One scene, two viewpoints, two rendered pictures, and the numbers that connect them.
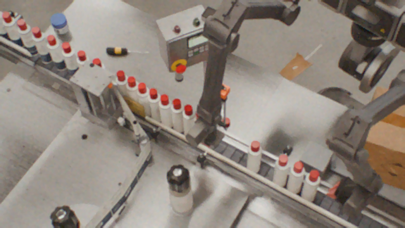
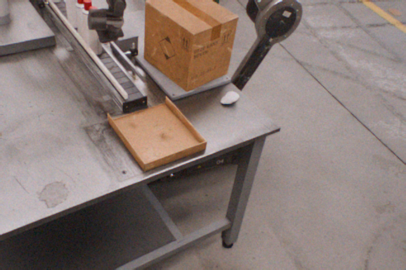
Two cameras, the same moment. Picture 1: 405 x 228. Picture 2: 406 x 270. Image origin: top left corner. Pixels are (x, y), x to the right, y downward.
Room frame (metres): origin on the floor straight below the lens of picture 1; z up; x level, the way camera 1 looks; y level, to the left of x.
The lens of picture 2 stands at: (-0.55, -1.37, 2.03)
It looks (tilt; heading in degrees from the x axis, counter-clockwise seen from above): 43 degrees down; 21
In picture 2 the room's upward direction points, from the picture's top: 6 degrees clockwise
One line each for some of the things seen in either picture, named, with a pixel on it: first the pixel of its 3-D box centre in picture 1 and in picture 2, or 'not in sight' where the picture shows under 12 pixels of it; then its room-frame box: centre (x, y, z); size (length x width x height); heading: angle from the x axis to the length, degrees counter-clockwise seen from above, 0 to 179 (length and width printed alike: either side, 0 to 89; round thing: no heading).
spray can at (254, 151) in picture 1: (254, 156); (72, 4); (1.06, -0.19, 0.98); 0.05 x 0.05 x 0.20
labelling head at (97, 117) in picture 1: (99, 95); not in sight; (1.36, 0.40, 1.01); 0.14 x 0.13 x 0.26; 56
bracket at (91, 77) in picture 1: (92, 78); not in sight; (1.35, 0.40, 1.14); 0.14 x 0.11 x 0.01; 56
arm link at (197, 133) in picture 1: (202, 126); not in sight; (1.07, 0.00, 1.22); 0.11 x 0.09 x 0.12; 137
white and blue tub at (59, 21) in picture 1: (59, 23); not in sight; (1.84, 0.62, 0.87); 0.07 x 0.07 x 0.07
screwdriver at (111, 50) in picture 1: (128, 50); not in sight; (1.69, 0.31, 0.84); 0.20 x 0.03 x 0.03; 83
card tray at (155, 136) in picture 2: not in sight; (156, 130); (0.64, -0.83, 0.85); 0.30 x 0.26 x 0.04; 56
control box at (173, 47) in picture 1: (185, 40); not in sight; (1.33, 0.04, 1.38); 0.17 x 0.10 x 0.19; 111
